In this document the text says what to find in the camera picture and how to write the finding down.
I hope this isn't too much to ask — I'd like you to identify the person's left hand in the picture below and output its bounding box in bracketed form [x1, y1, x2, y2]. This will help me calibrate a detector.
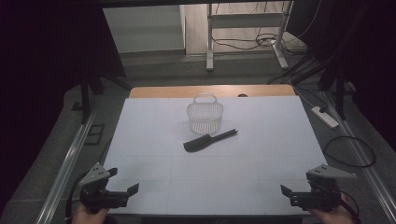
[72, 202, 110, 224]

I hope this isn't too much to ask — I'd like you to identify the white power cable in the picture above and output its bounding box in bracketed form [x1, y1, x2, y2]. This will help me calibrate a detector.
[289, 78, 316, 109]

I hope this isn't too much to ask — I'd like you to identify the black looped cable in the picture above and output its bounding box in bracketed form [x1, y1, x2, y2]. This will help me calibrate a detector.
[322, 135, 376, 169]

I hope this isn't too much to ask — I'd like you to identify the tangle of floor cables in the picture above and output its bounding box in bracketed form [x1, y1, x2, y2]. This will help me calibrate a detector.
[211, 29, 309, 58]

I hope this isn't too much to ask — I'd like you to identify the white metal desk frame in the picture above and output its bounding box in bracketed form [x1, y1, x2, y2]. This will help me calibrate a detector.
[205, 0, 294, 73]

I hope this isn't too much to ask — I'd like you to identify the white plastic basket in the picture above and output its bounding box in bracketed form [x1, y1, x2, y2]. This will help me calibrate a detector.
[186, 92, 224, 135]

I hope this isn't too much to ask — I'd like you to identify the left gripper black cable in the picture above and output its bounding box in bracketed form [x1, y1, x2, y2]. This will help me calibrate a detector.
[64, 172, 89, 223]

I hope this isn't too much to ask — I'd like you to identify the aluminium rail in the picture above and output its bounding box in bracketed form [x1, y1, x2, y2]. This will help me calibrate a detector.
[320, 91, 396, 224]
[35, 108, 98, 224]

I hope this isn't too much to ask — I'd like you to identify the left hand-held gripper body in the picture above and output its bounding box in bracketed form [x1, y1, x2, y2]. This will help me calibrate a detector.
[78, 161, 130, 216]

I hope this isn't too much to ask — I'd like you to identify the person's right hand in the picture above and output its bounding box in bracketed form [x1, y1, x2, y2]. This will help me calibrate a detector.
[307, 192, 357, 224]

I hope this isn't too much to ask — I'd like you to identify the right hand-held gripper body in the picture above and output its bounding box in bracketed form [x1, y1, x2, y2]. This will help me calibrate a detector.
[289, 163, 358, 213]

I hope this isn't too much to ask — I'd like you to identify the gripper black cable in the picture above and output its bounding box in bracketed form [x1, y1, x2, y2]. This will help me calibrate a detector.
[339, 189, 362, 224]
[64, 172, 89, 223]

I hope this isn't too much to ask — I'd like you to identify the white table cover board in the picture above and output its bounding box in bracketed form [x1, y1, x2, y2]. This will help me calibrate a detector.
[99, 95, 349, 217]

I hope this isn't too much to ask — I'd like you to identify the wooden table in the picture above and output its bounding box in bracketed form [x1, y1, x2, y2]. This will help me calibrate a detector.
[129, 84, 296, 99]

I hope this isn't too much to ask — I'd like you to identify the white power strip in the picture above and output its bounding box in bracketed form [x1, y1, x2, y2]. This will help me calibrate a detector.
[311, 105, 340, 130]

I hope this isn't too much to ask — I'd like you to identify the black tripod stand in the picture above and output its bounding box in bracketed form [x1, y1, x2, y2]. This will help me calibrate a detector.
[78, 69, 133, 125]
[292, 54, 357, 121]

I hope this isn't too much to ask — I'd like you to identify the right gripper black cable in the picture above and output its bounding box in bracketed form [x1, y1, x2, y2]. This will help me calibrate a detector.
[339, 189, 362, 224]

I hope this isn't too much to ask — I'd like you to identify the black curtain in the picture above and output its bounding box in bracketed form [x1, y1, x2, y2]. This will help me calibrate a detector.
[0, 0, 126, 216]
[286, 0, 396, 153]

